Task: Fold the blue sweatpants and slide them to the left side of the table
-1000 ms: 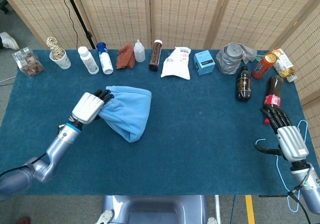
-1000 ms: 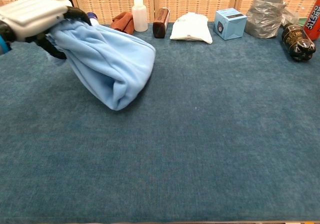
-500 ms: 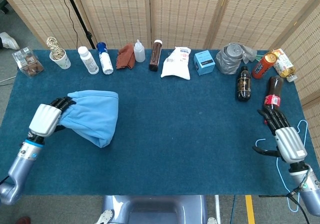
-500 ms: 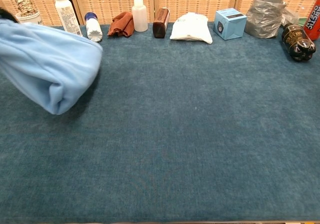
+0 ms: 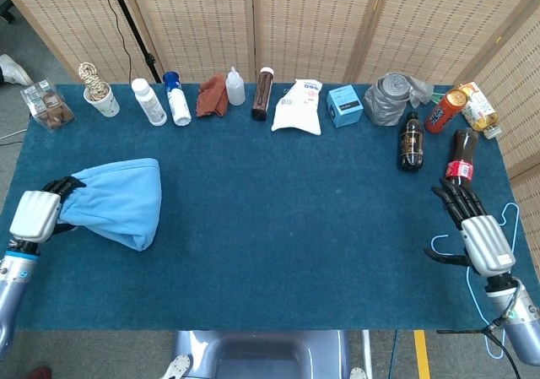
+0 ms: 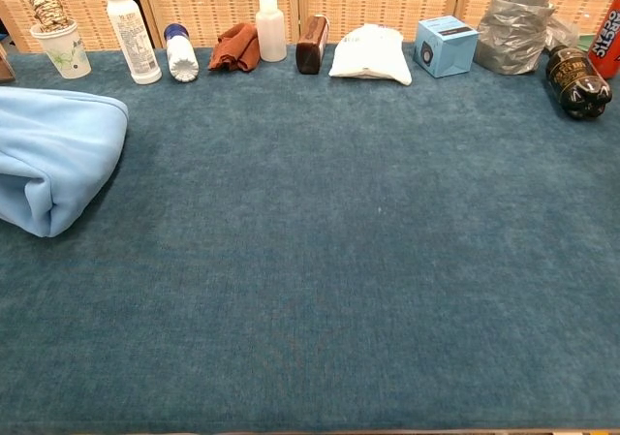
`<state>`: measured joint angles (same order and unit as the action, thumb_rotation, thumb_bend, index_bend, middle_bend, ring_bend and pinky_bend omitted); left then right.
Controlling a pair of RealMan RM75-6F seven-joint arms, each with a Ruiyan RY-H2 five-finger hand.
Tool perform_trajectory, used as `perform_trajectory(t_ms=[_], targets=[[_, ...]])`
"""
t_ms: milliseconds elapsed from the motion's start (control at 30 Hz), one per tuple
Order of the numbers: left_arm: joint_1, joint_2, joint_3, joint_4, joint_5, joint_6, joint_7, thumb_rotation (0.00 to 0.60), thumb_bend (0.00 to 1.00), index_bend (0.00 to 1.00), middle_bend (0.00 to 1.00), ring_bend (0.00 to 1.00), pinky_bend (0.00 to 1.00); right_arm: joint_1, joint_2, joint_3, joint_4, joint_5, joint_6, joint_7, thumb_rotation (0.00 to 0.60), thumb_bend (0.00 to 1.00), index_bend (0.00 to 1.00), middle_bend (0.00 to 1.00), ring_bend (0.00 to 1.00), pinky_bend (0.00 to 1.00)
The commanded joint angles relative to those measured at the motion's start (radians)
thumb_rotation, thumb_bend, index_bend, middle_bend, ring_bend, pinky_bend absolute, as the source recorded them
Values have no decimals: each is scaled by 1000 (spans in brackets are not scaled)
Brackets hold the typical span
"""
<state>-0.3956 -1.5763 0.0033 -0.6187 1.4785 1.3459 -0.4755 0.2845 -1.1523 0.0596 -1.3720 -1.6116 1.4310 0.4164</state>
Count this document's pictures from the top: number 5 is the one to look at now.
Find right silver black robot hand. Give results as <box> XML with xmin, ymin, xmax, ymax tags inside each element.
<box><xmin>424</xmin><ymin>177</ymin><xmax>517</xmax><ymax>277</ymax></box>

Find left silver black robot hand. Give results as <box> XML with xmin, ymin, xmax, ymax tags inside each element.
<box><xmin>8</xmin><ymin>176</ymin><xmax>88</xmax><ymax>244</ymax></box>

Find light blue fleece pants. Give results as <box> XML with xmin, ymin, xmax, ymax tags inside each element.
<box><xmin>57</xmin><ymin>157</ymin><xmax>163</xmax><ymax>252</ymax></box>

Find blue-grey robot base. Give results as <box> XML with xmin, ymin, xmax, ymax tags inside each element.
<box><xmin>170</xmin><ymin>330</ymin><xmax>351</xmax><ymax>379</ymax></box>

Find cola bottle with red label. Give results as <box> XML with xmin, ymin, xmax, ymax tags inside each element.
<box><xmin>445</xmin><ymin>127</ymin><xmax>480</xmax><ymax>188</ymax></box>

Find clear box of cookies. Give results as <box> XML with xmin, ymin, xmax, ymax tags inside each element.
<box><xmin>19</xmin><ymin>79</ymin><xmax>76</xmax><ymax>133</ymax></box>

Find black coffee bottle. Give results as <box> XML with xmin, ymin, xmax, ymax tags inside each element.
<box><xmin>398</xmin><ymin>111</ymin><xmax>425</xmax><ymax>172</ymax></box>

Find white paper cup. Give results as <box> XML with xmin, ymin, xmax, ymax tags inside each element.
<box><xmin>83</xmin><ymin>84</ymin><xmax>121</xmax><ymax>118</ymax></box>

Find yellow tea bottle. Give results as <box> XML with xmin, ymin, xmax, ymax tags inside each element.
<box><xmin>457</xmin><ymin>81</ymin><xmax>503</xmax><ymax>140</ymax></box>

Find red orange drink can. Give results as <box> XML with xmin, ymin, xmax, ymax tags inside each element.
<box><xmin>424</xmin><ymin>88</ymin><xmax>469</xmax><ymax>134</ymax></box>

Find white shoe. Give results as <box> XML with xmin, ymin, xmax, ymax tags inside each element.
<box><xmin>0</xmin><ymin>53</ymin><xmax>34</xmax><ymax>87</ymax></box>

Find tall white plastic bottle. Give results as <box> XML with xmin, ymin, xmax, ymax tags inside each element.
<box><xmin>130</xmin><ymin>78</ymin><xmax>168</xmax><ymax>127</ymax></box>

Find clear crumpled plastic bag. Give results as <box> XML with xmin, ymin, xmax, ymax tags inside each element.
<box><xmin>407</xmin><ymin>74</ymin><xmax>435</xmax><ymax>109</ymax></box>

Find grey plastic bag roll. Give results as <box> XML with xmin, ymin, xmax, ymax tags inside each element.
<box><xmin>363</xmin><ymin>73</ymin><xmax>417</xmax><ymax>127</ymax></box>

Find white bottle with blue cap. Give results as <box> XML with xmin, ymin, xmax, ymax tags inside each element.
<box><xmin>162</xmin><ymin>71</ymin><xmax>192</xmax><ymax>127</ymax></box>

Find black tripod stand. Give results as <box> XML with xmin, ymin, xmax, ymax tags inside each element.
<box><xmin>103</xmin><ymin>0</ymin><xmax>164</xmax><ymax>84</ymax></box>

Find light blue cardboard box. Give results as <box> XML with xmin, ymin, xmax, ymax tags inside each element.
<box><xmin>327</xmin><ymin>85</ymin><xmax>365</xmax><ymax>129</ymax></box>

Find dark blue table carpet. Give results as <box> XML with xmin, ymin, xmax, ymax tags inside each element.
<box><xmin>0</xmin><ymin>84</ymin><xmax>540</xmax><ymax>333</ymax></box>

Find brown crumpled cloth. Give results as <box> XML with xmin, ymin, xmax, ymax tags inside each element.
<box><xmin>196</xmin><ymin>73</ymin><xmax>230</xmax><ymax>118</ymax></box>

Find white plastic packet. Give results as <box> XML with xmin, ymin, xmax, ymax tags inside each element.
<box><xmin>271</xmin><ymin>78</ymin><xmax>324</xmax><ymax>136</ymax></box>

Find translucent squeeze bottle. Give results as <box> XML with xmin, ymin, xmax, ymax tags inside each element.
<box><xmin>224</xmin><ymin>66</ymin><xmax>246</xmax><ymax>106</ymax></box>

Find dark brown rectangular bottle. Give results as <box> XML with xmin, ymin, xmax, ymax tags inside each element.
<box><xmin>251</xmin><ymin>67</ymin><xmax>276</xmax><ymax>122</ymax></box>

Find bamboo folding screen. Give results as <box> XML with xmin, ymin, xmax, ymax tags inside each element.
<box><xmin>0</xmin><ymin>0</ymin><xmax>540</xmax><ymax>245</ymax></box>

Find light blue wire hanger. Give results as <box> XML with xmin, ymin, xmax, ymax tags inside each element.
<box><xmin>430</xmin><ymin>203</ymin><xmax>521</xmax><ymax>359</ymax></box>

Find braided rope bundle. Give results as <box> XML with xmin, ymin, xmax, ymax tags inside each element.
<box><xmin>78</xmin><ymin>62</ymin><xmax>111</xmax><ymax>101</ymax></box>

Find thin black cable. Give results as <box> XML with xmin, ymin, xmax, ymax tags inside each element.
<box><xmin>97</xmin><ymin>0</ymin><xmax>132</xmax><ymax>84</ymax></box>

